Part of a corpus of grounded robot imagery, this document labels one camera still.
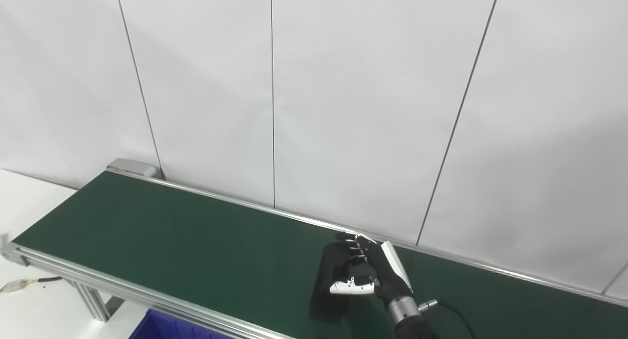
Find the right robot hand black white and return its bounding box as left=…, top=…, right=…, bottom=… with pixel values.
left=330, top=233, right=413, bottom=308

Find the black cylinder-on-block part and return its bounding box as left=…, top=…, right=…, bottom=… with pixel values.
left=309, top=241, right=376, bottom=323

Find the blue bin with white parts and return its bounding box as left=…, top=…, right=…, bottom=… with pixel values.
left=129, top=309, right=231, bottom=339

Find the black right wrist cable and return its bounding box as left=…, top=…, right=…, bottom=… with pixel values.
left=419, top=299, right=477, bottom=339

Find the green conveyor belt aluminium frame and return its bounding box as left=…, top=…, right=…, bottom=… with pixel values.
left=0, top=157, right=628, bottom=339

